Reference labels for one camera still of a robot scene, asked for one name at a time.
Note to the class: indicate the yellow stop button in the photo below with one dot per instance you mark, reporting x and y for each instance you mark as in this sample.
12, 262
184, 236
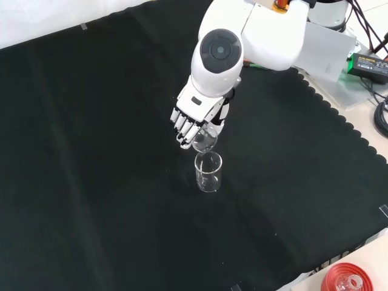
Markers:
280, 4

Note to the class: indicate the black cloth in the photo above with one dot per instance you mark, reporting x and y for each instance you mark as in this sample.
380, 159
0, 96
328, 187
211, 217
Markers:
91, 182

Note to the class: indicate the clear glass flask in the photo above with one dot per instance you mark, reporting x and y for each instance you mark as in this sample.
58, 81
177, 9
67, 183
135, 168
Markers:
351, 282

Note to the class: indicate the pale board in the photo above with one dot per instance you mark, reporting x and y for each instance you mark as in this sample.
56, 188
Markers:
327, 51

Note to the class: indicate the small clear glass beaker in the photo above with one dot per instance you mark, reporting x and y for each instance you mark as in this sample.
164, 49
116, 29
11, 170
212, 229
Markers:
206, 141

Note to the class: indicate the clear glass beaker with graduations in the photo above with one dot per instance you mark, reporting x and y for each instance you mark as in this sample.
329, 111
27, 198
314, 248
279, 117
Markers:
208, 180

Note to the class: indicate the red ribbed round lid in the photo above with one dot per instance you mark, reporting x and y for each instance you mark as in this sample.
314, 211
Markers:
333, 272

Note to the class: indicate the grey tape strip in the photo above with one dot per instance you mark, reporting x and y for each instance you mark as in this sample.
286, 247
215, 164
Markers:
84, 27
236, 288
383, 210

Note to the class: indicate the black power adapter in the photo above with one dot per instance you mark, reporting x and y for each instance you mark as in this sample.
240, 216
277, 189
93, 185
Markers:
368, 65

